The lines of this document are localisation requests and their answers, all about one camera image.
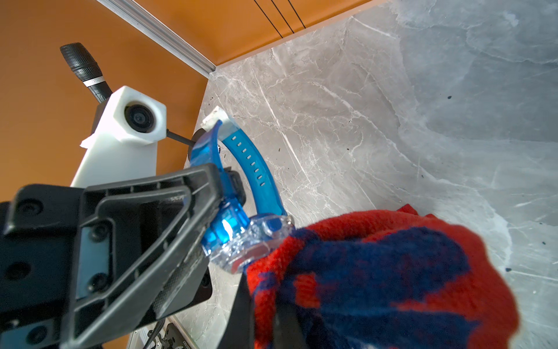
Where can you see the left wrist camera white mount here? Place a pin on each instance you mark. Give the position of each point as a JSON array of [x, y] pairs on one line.
[[124, 144]]

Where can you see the black microphone on stand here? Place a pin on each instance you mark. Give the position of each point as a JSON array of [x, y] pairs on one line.
[[87, 70]]

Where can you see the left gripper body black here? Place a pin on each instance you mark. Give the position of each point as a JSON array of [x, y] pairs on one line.
[[37, 244]]

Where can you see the red and blue cloth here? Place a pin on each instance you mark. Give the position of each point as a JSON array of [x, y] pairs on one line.
[[387, 279]]

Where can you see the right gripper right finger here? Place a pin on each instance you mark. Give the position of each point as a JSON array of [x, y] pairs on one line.
[[287, 332]]

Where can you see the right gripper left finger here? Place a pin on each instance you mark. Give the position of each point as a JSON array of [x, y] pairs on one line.
[[239, 332]]

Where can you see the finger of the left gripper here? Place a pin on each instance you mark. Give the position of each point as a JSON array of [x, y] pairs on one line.
[[137, 255]]

